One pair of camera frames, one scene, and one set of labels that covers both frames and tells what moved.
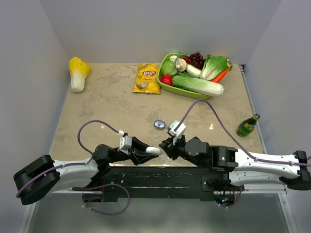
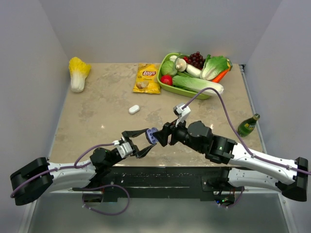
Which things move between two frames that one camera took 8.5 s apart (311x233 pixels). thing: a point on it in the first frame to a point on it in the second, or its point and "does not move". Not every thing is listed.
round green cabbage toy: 167,67 does not move
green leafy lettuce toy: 214,65 does not move
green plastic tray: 172,88 does not move
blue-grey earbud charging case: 159,124 to 149,136
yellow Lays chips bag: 147,79 does not move
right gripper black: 168,146 to 162,135
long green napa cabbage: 199,86 does not move
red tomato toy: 167,79 does not move
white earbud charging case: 154,150 to 134,109
